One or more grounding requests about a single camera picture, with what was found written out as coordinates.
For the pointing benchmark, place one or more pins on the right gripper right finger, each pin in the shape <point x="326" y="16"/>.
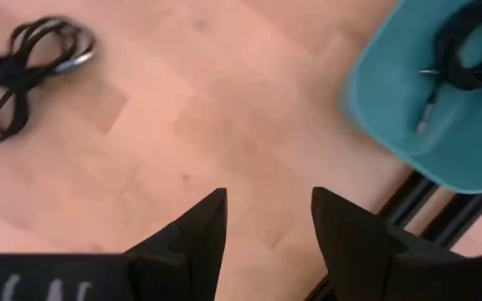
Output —
<point x="350" y="242"/>

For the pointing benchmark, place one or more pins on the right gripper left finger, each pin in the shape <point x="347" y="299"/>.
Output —
<point x="199" y="242"/>

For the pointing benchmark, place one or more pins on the teal plastic bin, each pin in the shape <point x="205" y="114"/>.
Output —
<point x="412" y="125"/>

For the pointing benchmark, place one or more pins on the black table edge rail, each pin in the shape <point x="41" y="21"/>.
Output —
<point x="410" y="198"/>

